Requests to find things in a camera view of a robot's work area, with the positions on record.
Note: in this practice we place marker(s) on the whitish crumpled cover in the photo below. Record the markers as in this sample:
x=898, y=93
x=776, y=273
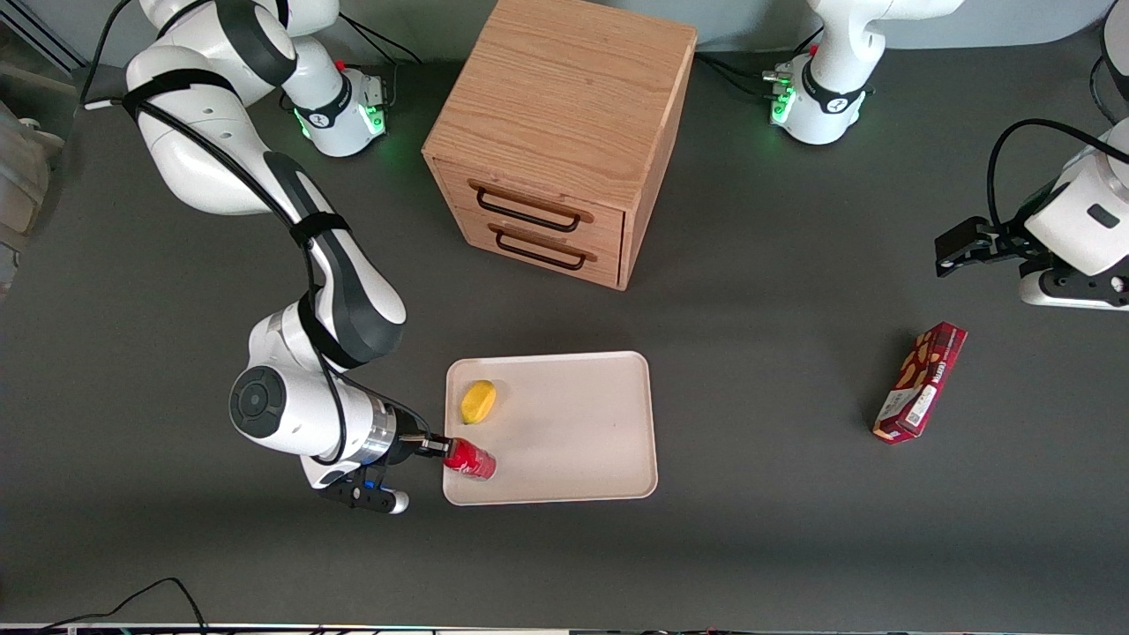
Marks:
x=22, y=176

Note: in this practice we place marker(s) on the aluminium frame profile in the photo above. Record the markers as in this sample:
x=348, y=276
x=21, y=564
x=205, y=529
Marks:
x=40, y=31

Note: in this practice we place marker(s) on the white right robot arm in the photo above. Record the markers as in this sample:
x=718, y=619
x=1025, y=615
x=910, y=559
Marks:
x=353, y=291

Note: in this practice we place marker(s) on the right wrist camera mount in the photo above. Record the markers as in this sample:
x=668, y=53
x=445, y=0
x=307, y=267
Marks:
x=362, y=494

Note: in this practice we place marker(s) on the red coke bottle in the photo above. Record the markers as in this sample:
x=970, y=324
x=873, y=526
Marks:
x=472, y=460

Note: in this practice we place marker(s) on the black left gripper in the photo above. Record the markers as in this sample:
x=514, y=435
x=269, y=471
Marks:
x=1003, y=241

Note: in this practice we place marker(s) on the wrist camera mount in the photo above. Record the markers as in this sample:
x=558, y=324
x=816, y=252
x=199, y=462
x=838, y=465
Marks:
x=1072, y=289
x=362, y=494

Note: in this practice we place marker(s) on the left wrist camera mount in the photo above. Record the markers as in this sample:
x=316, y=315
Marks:
x=1072, y=289

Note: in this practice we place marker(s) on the wooden drawer front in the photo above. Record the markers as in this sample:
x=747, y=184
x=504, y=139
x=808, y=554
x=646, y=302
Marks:
x=604, y=265
x=609, y=225

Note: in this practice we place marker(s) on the cream plastic tray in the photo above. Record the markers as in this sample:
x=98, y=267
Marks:
x=564, y=423

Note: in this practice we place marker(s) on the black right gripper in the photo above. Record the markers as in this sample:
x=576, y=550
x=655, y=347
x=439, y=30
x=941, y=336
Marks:
x=407, y=444

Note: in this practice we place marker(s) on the wooden drawer cabinet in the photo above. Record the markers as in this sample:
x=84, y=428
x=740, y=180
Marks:
x=564, y=97

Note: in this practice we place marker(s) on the yellow lemon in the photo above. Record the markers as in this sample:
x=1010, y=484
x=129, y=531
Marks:
x=478, y=402

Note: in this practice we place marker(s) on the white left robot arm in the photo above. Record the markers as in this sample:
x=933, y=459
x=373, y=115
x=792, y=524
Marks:
x=829, y=106

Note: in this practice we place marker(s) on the red snack box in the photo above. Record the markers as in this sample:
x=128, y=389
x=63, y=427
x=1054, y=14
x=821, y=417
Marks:
x=922, y=384

